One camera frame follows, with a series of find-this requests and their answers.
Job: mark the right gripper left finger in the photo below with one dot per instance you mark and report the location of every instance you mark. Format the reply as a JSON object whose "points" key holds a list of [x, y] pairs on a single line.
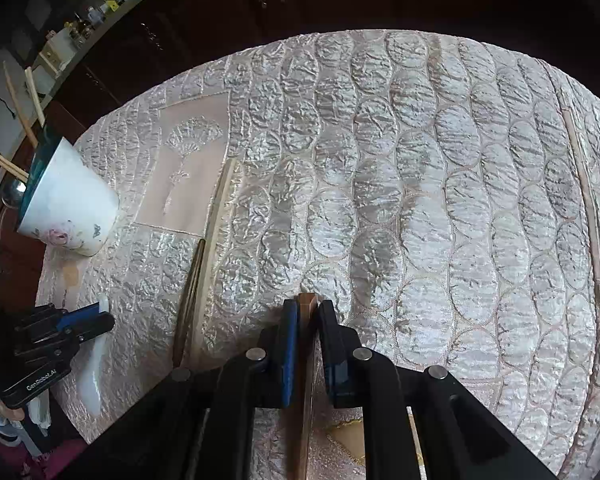
{"points": [[280, 345]]}

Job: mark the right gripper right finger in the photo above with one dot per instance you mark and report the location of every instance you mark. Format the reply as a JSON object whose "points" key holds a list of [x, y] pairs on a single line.
{"points": [[337, 345]]}

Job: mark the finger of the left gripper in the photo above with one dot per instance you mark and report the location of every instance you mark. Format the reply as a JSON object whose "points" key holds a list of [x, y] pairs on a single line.
{"points": [[92, 326], [68, 317]]}

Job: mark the white ceramic spoon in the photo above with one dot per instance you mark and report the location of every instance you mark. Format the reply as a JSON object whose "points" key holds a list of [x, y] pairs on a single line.
{"points": [[88, 379]]}

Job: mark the dark brown wooden chopstick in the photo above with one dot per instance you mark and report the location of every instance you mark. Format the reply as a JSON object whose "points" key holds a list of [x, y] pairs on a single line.
{"points": [[300, 411]]}

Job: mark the dark wood kitchen cabinets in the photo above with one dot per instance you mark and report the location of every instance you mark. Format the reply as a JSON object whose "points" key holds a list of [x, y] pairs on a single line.
{"points": [[150, 41]]}

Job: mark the dark thin chopstick on cloth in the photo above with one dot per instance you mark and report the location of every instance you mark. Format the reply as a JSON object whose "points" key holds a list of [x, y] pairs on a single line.
{"points": [[186, 307]]}

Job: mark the white floral cup teal interior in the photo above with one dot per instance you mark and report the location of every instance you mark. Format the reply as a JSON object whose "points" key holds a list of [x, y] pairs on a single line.
{"points": [[65, 203]]}

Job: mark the metal spoon in cup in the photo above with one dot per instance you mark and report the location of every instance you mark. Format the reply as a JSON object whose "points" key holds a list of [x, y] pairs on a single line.
{"points": [[12, 193]]}

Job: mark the light wooden chopstick on cloth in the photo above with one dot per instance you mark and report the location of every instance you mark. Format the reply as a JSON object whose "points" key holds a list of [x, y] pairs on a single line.
{"points": [[202, 290]]}

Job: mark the pink quilted table cloth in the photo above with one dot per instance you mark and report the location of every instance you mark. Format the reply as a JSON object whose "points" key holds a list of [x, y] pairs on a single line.
{"points": [[422, 183]]}

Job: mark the upright light chopstick in cup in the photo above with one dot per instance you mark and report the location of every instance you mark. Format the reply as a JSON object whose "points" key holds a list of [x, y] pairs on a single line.
{"points": [[28, 74]]}

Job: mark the grey stone countertop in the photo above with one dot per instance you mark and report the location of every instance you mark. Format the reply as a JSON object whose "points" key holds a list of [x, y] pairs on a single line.
{"points": [[95, 30]]}

